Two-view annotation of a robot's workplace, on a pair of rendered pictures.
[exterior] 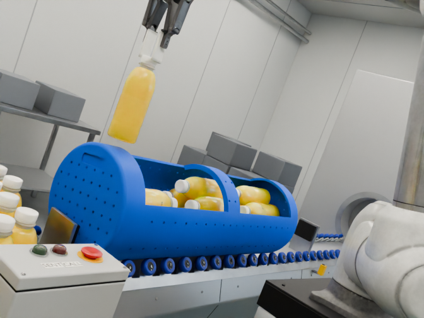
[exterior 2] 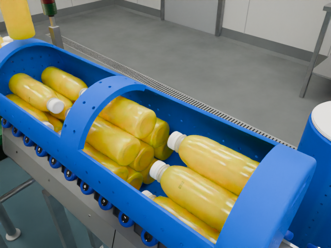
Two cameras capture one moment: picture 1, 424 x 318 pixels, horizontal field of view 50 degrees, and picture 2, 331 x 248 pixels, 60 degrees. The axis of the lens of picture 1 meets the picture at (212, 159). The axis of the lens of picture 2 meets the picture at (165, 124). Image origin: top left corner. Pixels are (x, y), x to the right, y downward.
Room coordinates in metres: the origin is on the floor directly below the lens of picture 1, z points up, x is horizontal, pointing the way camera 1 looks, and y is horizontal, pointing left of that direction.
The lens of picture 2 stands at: (1.55, -0.58, 1.55)
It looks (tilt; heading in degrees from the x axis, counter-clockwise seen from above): 37 degrees down; 93
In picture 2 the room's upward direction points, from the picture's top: straight up
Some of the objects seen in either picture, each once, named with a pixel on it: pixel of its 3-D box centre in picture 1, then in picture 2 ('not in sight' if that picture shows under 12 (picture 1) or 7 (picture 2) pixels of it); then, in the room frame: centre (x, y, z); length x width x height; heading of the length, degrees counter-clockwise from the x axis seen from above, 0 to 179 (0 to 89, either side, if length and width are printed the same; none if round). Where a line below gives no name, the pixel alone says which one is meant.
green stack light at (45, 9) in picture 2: not in sight; (49, 8); (0.93, 0.79, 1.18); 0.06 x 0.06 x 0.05
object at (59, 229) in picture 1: (58, 240); not in sight; (1.02, 0.27, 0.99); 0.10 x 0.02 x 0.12; 53
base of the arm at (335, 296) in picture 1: (361, 300); not in sight; (1.08, -0.46, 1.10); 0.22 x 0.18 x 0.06; 145
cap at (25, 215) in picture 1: (25, 217); not in sight; (0.79, 0.28, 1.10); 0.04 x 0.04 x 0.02
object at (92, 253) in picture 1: (91, 253); not in sight; (0.72, 0.13, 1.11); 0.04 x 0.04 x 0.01
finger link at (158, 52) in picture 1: (160, 47); not in sight; (1.08, 0.21, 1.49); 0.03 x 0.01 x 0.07; 143
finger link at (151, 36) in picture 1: (147, 45); not in sight; (1.10, 0.24, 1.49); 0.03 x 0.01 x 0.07; 143
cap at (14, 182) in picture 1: (12, 183); not in sight; (0.96, 0.39, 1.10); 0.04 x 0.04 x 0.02
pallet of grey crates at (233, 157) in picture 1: (228, 191); not in sight; (5.32, -0.32, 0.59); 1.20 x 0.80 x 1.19; 49
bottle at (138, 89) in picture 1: (134, 101); (13, 1); (1.09, 0.22, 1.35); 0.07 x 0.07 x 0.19
